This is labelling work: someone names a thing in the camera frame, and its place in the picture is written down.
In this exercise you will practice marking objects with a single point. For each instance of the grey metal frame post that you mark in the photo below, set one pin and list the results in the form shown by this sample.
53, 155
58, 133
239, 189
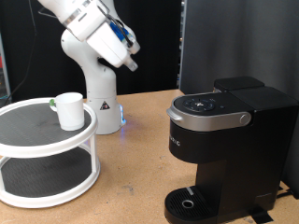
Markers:
181, 46
4, 77

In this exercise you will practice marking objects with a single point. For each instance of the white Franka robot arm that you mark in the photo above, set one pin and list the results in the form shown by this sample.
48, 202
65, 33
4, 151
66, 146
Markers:
99, 87

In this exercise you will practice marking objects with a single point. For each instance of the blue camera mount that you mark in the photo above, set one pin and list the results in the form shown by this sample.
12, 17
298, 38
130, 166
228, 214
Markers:
118, 32

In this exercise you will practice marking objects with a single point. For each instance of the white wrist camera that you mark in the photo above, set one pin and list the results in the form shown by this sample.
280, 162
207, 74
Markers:
135, 47

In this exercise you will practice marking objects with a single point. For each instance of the black tape strip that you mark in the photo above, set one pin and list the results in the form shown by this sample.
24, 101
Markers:
260, 216

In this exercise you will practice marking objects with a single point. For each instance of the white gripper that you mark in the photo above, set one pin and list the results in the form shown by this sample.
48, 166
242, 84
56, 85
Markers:
110, 46

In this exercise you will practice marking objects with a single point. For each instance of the white two-tier turntable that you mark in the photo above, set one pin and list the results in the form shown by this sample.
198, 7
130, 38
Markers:
46, 133

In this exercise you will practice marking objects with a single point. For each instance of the black Keurig coffee machine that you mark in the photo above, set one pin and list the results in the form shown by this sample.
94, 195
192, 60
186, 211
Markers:
236, 149

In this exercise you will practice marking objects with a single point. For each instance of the grey tape strip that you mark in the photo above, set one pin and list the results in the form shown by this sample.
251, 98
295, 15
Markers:
190, 191

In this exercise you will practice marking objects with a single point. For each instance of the white mug with green tape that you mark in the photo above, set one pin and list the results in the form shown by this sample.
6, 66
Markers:
71, 112

